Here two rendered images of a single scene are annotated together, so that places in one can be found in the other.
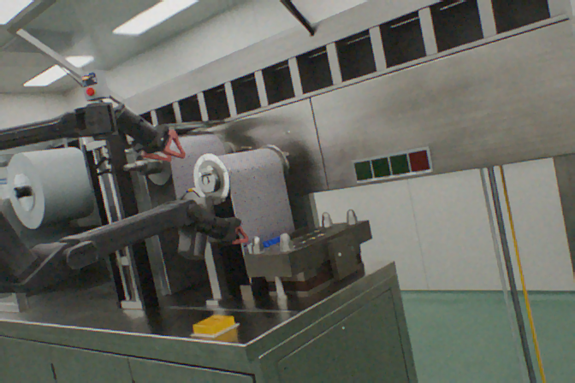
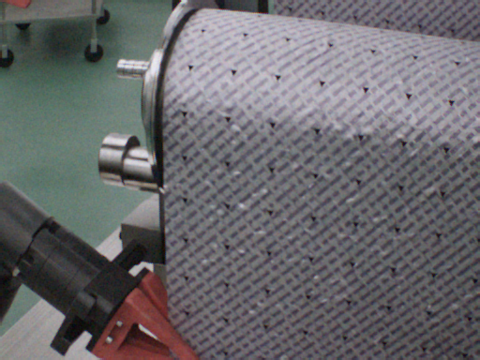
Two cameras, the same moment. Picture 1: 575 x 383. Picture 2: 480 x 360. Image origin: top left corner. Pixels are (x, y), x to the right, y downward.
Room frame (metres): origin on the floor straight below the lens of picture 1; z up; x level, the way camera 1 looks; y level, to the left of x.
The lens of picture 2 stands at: (1.26, -0.48, 1.49)
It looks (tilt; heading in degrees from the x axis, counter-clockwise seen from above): 22 degrees down; 70
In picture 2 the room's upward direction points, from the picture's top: straight up
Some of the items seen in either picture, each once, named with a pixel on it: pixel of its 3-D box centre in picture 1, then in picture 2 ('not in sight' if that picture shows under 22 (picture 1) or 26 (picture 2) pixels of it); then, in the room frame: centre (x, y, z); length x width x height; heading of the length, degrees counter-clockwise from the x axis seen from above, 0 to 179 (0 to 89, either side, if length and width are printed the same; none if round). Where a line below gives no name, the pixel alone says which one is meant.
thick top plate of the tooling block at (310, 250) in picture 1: (312, 246); not in sight; (1.50, -0.04, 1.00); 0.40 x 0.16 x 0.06; 139
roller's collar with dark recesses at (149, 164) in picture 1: (149, 164); not in sight; (1.64, 0.41, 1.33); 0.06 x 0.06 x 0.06; 49
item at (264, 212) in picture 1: (265, 217); (325, 339); (1.54, 0.08, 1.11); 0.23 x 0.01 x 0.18; 139
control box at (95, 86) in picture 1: (93, 85); not in sight; (1.87, 0.60, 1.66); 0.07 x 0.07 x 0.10; 76
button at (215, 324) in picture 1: (214, 325); not in sight; (1.21, 0.23, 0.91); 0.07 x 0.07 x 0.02; 49
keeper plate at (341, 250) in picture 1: (343, 256); not in sight; (1.45, -0.12, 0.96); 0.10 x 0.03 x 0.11; 139
